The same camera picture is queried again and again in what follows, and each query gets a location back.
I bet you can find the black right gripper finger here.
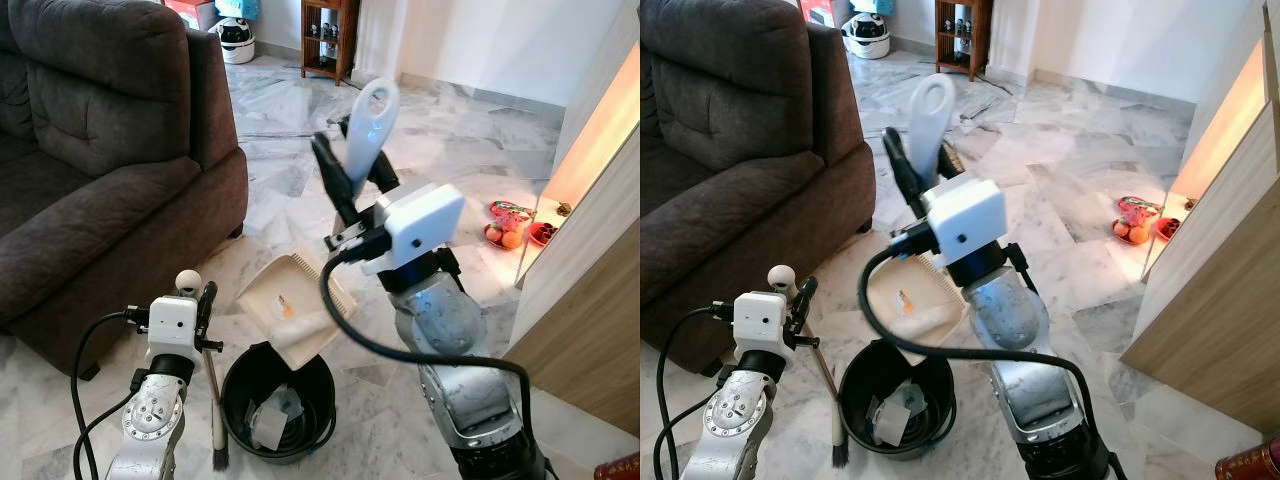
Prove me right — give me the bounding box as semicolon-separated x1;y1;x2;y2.
882;128;927;217
311;130;359;226
938;140;969;189
366;150;403;199

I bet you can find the beige long-handled dustpan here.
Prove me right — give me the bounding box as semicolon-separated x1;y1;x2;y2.
864;72;967;367
238;78;402;363

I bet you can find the beige hand brush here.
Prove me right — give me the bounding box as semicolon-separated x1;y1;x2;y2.
175;269;230;472
765;264;852;470

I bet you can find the black round trash bin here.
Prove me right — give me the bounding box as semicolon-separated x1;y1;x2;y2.
838;338;958;462
219;341;339;464

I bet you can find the white paper and plastic trash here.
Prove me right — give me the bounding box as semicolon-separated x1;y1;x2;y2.
865;383;926;446
247;383;307;448

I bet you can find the brown wooden shelf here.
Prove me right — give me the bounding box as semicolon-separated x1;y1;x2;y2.
935;0;993;83
301;0;360;87

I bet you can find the red plate with oranges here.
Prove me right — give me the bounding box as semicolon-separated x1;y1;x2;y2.
1112;195;1163;246
484;200;537;250

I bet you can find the dark brown fabric sofa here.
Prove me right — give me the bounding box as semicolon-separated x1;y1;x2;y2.
0;0;250;381
640;0;877;377

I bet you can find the red box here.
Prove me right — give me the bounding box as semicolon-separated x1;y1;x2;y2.
798;0;851;28
163;0;219;32

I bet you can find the light wooden cabinet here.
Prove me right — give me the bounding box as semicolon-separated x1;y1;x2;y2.
505;40;641;438
1120;20;1280;433

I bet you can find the dark red tin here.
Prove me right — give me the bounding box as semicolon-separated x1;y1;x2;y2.
1215;437;1280;480
594;451;641;480

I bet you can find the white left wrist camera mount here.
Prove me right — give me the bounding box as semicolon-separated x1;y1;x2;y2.
147;295;202;348
733;291;793;353

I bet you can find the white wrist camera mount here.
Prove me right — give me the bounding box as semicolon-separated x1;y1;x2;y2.
147;295;202;348
378;181;467;277
920;177;1007;267
733;291;793;353

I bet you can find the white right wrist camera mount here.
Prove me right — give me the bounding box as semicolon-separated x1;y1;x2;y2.
378;181;467;277
920;177;1007;267

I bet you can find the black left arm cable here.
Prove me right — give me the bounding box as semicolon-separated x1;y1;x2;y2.
655;303;736;480
72;308;151;480

